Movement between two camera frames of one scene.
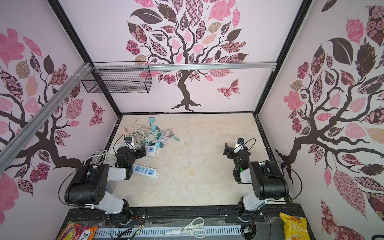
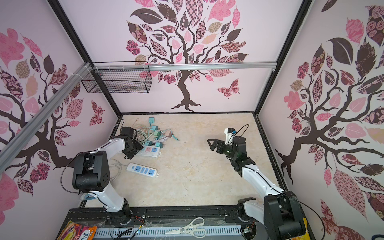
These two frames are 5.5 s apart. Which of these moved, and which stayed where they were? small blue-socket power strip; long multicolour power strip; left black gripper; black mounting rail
Moved: left black gripper
Stayed: long multicolour power strip; black mounting rail; small blue-socket power strip
